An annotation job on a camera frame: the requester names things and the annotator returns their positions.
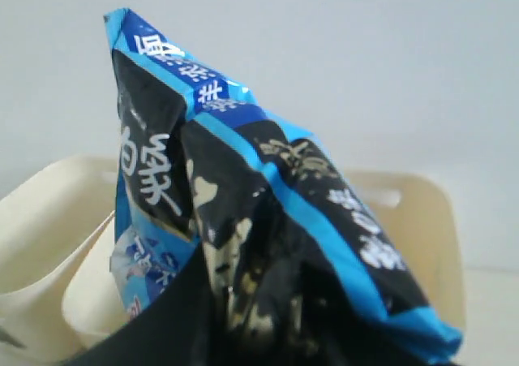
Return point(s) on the right cream plastic bin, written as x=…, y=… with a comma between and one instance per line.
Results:
x=415, y=213

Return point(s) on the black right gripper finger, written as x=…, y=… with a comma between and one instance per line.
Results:
x=181, y=327

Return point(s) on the blue noodle packet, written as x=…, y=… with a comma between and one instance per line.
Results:
x=301, y=271

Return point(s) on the middle cream plastic bin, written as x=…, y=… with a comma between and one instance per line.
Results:
x=48, y=225

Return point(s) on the cream plastic bin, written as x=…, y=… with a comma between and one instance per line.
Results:
x=48, y=225
x=415, y=213

